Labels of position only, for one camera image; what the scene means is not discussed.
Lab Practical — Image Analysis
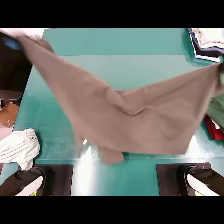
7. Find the brown T-shirt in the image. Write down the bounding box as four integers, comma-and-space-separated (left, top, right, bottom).
12, 32, 224, 166

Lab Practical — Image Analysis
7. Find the white garment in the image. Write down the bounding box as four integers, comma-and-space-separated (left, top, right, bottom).
0, 127, 41, 172

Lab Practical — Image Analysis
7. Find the orange-brown garment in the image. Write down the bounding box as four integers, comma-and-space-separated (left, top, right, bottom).
0, 102, 21, 128

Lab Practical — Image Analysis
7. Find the red garment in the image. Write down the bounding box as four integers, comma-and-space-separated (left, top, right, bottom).
203, 114, 224, 141

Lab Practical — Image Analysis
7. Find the green garment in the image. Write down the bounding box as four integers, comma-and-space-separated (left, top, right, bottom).
206, 94, 224, 130

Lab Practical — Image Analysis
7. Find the pale folded garment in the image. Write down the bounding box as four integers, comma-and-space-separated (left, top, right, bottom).
191, 28, 224, 48

